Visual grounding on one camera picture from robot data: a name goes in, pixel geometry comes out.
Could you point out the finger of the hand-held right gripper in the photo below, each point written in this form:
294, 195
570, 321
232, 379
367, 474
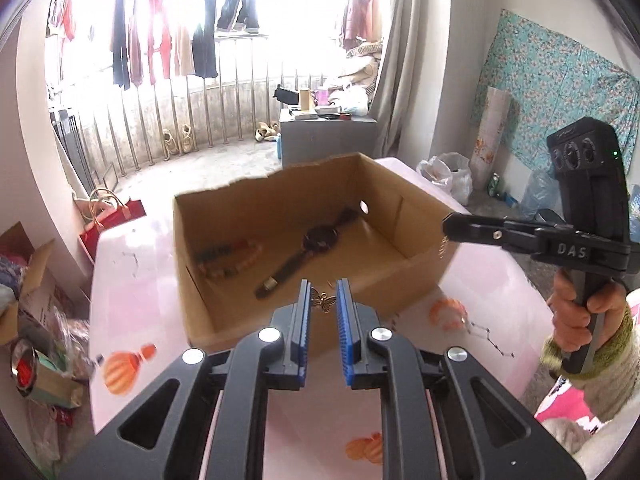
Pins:
480, 230

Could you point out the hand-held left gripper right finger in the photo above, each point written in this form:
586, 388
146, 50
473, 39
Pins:
347, 355

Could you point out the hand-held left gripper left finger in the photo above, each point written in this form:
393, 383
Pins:
302, 360

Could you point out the large brown cardboard box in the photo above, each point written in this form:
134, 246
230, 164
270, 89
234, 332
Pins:
380, 265

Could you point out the person's right forearm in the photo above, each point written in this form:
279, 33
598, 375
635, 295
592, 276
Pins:
615, 360

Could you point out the person's right hand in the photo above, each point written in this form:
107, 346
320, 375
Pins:
560, 310

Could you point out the small green bottle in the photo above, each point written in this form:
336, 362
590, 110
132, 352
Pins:
495, 186

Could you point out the blue clear plastic bag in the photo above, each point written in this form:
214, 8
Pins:
537, 195

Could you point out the large white plastic bag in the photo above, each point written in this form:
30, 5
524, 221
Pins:
450, 177

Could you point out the floral paper roll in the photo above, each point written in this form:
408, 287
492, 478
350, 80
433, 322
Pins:
492, 130

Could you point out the small white plastic bag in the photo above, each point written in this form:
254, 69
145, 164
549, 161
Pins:
357, 102

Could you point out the grey cabinet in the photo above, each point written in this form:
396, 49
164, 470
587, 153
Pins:
325, 135

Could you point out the grey curtain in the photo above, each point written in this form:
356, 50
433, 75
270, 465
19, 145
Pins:
410, 60

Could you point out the white tray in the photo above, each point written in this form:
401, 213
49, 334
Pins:
327, 110

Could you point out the pile of beige bedding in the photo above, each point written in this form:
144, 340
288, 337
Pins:
357, 70

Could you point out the pink cup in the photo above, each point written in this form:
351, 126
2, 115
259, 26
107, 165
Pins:
321, 97

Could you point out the wooden cylinder container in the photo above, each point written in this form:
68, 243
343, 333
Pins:
305, 100

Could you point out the beige shoe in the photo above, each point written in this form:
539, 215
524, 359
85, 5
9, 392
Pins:
273, 128
187, 139
170, 142
262, 135

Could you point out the red tote bag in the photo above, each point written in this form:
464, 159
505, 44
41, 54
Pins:
110, 230

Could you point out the black device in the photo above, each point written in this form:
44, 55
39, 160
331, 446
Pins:
285, 95

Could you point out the hanging brown jacket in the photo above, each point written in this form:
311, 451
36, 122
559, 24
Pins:
360, 15

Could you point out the beige tote bag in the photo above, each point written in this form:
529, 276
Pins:
92, 207

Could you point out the metal bowl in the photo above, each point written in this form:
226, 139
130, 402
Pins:
31, 355

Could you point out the open cardboard storage box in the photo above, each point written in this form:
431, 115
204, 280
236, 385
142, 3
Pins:
37, 280

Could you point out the pile of folded clothes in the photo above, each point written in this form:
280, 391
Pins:
10, 280

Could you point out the metal balcony railing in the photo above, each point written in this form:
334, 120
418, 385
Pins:
240, 36

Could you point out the dark metal rack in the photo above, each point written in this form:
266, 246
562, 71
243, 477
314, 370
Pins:
72, 150

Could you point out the row of hanging clothes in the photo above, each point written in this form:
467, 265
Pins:
202, 50

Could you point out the teal floral wall cloth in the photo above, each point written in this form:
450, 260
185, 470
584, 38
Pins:
550, 70

